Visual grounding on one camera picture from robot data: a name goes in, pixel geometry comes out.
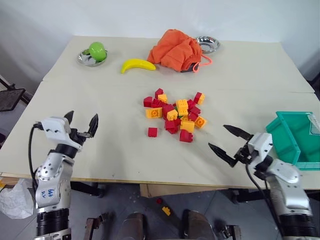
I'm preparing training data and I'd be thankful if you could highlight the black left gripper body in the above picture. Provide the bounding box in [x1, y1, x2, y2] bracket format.
[67, 127, 94, 152]

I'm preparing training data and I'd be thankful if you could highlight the dark rounded shape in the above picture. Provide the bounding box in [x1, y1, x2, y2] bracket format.
[183, 209, 216, 240]
[120, 211, 146, 240]

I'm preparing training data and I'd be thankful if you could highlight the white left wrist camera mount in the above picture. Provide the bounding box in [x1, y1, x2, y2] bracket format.
[39, 115, 73, 146]

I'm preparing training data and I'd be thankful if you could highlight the green toy apple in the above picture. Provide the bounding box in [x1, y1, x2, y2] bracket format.
[88, 41, 107, 61]

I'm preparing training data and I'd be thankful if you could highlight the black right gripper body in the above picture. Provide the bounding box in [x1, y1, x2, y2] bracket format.
[233, 143, 253, 165]

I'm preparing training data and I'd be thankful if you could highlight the black mesh stand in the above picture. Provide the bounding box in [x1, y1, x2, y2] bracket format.
[0, 88, 27, 113]

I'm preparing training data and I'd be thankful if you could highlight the teal plastic bin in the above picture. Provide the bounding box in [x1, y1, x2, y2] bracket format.
[265, 110, 320, 172]

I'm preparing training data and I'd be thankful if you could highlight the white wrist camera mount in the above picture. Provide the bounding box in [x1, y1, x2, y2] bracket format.
[246, 132, 274, 166]
[39, 115, 73, 146]

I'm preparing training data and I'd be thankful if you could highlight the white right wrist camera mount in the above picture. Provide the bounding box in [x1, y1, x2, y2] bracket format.
[246, 132, 274, 166]

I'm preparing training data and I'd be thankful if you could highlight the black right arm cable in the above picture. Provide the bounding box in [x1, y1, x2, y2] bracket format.
[245, 161, 285, 237]

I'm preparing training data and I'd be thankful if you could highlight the white plastic bag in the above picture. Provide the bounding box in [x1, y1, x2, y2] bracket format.
[0, 178, 35, 220]

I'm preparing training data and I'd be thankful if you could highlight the left steel bowl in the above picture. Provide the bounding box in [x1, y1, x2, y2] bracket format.
[76, 48, 109, 68]

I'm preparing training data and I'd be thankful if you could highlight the green plastic toy brick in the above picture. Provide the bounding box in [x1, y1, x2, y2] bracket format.
[174, 105, 185, 120]

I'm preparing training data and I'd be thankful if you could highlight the clear plastic label holder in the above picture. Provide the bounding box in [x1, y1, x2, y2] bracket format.
[306, 113, 320, 137]

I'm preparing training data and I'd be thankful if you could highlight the black table foot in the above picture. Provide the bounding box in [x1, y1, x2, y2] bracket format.
[231, 188, 271, 204]
[70, 181, 106, 199]

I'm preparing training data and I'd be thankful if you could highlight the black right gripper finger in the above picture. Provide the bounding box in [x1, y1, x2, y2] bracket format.
[222, 124, 255, 142]
[207, 142, 238, 168]

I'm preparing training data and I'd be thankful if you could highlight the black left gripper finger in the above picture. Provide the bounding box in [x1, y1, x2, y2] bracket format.
[85, 113, 99, 138]
[63, 110, 75, 124]

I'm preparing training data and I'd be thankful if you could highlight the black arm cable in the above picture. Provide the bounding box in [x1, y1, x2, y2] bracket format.
[245, 161, 285, 237]
[28, 121, 43, 192]

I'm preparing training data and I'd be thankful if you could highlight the round steel bowl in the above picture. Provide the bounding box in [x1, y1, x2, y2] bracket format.
[195, 35, 222, 55]

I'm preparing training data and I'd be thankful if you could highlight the brown board under table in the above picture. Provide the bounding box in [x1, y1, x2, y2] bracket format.
[139, 184, 229, 199]

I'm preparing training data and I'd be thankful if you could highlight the orange drawstring cloth bag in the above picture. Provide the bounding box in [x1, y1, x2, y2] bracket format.
[146, 28, 214, 74]

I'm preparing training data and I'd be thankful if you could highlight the yellow toy banana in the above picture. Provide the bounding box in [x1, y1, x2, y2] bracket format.
[120, 58, 157, 75]

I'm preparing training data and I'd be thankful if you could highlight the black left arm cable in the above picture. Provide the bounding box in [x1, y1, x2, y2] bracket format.
[28, 121, 43, 192]

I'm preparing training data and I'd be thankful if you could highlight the rusty metal bracket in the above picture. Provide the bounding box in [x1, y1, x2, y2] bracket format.
[83, 211, 111, 240]
[216, 223, 241, 240]

